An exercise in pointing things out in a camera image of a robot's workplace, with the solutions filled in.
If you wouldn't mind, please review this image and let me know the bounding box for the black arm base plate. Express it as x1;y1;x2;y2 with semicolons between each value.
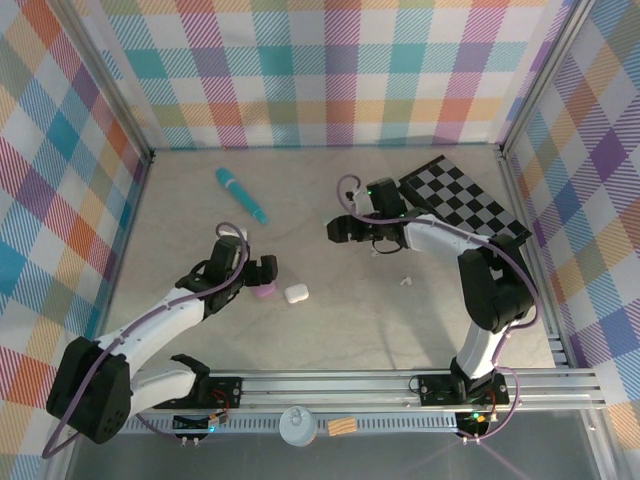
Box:
151;375;245;410
417;372;512;407

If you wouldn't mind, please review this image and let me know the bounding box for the thin black cable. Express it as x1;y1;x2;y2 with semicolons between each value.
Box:
369;237;404;256

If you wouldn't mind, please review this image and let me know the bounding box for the small electronics board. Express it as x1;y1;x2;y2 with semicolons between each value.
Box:
455;409;501;435
172;410;232;432

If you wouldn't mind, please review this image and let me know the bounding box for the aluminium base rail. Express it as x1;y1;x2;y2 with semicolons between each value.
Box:
54;369;607;414

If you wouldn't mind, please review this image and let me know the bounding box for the white round cup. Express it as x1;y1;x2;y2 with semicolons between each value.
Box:
278;405;318;448

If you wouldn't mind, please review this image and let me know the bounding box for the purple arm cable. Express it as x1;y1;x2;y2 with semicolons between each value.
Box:
40;222;251;459
335;173;544;444

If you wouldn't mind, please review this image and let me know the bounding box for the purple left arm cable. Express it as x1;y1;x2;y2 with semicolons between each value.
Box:
40;222;251;459

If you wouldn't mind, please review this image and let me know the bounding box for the aluminium side rail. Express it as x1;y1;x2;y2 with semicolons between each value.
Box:
499;149;571;371
102;154;154;321

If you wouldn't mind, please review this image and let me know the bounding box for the aluminium frame post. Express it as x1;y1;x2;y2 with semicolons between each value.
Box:
52;0;154;161
498;0;601;154

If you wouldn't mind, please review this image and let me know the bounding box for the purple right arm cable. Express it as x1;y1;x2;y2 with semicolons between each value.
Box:
335;173;544;444

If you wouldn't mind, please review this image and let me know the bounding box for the perforated metal cable duct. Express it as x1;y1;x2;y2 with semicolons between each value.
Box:
79;417;466;437

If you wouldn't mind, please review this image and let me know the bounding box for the black grey chessboard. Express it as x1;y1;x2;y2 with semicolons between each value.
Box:
398;154;532;249

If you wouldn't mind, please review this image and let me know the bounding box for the teal pen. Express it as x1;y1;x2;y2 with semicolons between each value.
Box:
214;167;270;225

